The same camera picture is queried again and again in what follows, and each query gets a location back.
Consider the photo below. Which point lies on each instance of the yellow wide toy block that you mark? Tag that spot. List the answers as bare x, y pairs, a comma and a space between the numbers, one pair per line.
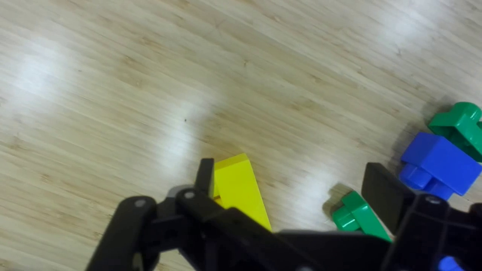
238, 185

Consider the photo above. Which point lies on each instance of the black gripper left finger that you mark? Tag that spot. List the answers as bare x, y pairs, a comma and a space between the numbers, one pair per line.
165, 235

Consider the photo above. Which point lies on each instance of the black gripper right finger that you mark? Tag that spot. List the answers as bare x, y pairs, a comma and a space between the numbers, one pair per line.
391, 200

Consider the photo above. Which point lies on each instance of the green small toy block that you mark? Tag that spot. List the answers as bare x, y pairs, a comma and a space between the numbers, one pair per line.
351, 212
459, 125

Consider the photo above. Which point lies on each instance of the blue small toy block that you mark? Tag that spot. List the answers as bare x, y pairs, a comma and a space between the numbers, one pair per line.
441, 165

